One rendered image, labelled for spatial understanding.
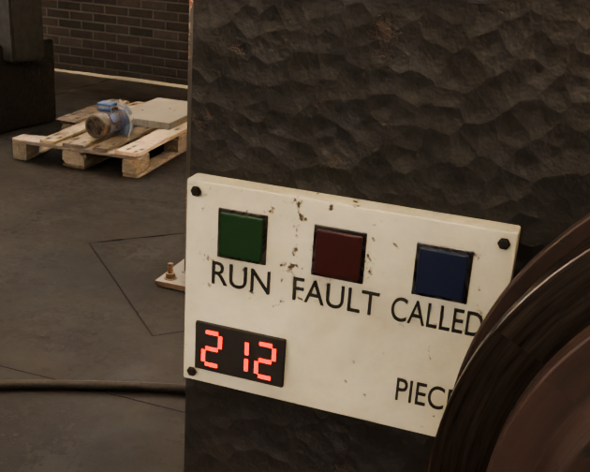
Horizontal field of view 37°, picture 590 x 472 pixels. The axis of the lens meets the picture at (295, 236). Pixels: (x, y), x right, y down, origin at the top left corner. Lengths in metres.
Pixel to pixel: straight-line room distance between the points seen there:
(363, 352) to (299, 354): 0.06
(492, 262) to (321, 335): 0.15
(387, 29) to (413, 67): 0.03
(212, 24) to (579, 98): 0.28
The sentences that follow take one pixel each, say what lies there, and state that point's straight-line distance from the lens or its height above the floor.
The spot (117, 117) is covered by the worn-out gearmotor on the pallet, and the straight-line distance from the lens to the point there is 5.18.
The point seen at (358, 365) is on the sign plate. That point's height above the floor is 1.11.
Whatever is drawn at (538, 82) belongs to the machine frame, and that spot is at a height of 1.34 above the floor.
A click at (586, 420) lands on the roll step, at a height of 1.19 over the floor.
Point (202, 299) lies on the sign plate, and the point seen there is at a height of 1.14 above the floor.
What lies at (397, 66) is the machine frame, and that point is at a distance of 0.65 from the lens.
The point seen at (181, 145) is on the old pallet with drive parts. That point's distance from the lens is 5.42.
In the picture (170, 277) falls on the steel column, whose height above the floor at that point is 0.04.
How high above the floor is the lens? 1.45
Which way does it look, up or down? 20 degrees down
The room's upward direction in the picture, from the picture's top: 4 degrees clockwise
